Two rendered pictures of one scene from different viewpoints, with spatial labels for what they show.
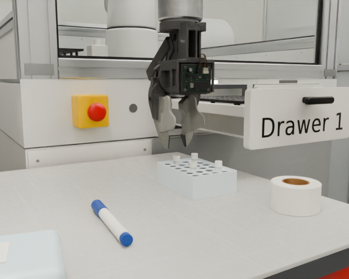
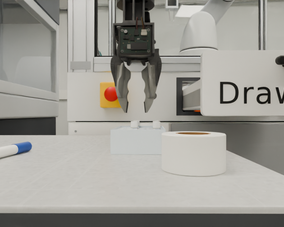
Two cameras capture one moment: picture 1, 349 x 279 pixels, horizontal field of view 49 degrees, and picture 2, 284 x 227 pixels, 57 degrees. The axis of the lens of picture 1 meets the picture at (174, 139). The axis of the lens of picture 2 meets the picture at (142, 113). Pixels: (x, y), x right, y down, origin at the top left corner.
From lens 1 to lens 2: 40 cm
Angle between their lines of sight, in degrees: 33
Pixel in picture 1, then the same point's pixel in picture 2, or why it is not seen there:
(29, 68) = (73, 64)
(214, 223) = (75, 166)
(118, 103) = (140, 91)
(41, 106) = (80, 91)
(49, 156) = (84, 129)
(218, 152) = (242, 141)
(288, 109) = (259, 74)
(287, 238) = (101, 186)
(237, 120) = not seen: hidden behind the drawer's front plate
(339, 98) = not seen: outside the picture
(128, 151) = not seen: hidden behind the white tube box
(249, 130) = (202, 94)
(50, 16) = (89, 28)
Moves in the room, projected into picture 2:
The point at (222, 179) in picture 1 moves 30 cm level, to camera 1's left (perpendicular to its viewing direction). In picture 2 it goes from (147, 137) to (24, 130)
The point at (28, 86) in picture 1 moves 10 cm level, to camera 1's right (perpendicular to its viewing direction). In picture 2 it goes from (72, 77) to (98, 74)
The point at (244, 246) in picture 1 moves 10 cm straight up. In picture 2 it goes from (40, 183) to (40, 70)
